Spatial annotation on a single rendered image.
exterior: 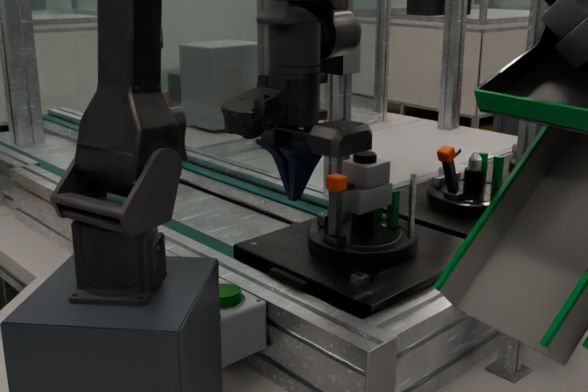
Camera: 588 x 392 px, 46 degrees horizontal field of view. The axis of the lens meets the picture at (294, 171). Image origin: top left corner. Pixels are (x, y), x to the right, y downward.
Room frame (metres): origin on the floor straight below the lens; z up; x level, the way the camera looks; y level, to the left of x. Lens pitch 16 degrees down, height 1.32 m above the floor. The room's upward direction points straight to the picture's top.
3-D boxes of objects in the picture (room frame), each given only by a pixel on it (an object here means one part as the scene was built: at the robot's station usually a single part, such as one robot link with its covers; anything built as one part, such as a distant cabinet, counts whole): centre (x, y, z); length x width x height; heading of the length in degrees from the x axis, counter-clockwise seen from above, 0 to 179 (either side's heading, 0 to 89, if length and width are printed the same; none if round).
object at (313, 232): (0.84, -0.09, 0.98); 0.14 x 0.14 x 0.02
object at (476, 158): (1.02, -0.28, 1.01); 0.24 x 0.24 x 0.13; 43
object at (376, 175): (0.85, -0.10, 1.06); 0.08 x 0.04 x 0.07; 133
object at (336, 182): (0.81, -0.06, 1.04); 0.04 x 0.02 x 0.08; 133
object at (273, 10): (0.76, 0.00, 1.25); 0.09 x 0.06 x 0.07; 147
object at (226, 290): (0.71, 0.08, 0.96); 0.04 x 0.04 x 0.02
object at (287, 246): (0.84, -0.09, 0.96); 0.24 x 0.24 x 0.02; 43
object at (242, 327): (0.76, 0.13, 0.93); 0.21 x 0.07 x 0.06; 43
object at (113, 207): (0.54, 0.15, 1.15); 0.09 x 0.07 x 0.06; 57
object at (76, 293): (0.53, 0.14, 1.09); 0.07 x 0.07 x 0.06; 84
